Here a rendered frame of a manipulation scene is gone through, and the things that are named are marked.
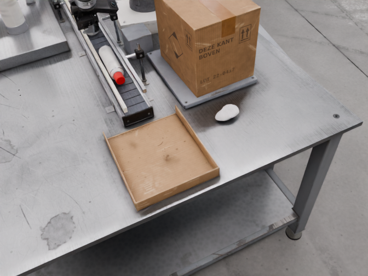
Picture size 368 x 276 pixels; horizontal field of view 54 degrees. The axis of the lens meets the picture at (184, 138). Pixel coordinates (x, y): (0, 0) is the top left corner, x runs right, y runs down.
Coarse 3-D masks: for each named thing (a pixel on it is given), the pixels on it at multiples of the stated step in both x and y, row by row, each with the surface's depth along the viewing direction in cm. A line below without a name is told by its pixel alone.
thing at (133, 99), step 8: (72, 16) 163; (80, 32) 159; (96, 40) 149; (104, 40) 148; (96, 48) 145; (112, 48) 144; (120, 64) 136; (112, 80) 130; (128, 80) 130; (120, 88) 127; (128, 88) 127; (136, 88) 127; (128, 96) 124; (136, 96) 124; (128, 104) 121; (136, 104) 121; (144, 104) 121; (128, 112) 119; (136, 112) 119
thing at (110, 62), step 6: (102, 48) 135; (108, 48) 136; (102, 54) 134; (108, 54) 132; (102, 60) 134; (108, 60) 130; (114, 60) 130; (108, 66) 129; (114, 66) 127; (120, 66) 129; (108, 72) 129; (114, 72) 127; (120, 72) 127; (114, 78) 126; (120, 78) 125
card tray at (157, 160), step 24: (168, 120) 121; (120, 144) 116; (144, 144) 115; (168, 144) 114; (192, 144) 114; (120, 168) 109; (144, 168) 108; (168, 168) 108; (192, 168) 107; (216, 168) 102; (144, 192) 103; (168, 192) 100
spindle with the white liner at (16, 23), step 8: (0, 0) 143; (8, 0) 145; (16, 0) 149; (0, 8) 146; (8, 8) 147; (16, 8) 149; (8, 16) 149; (16, 16) 150; (8, 24) 152; (16, 24) 152; (24, 24) 155; (8, 32) 156; (16, 32) 155
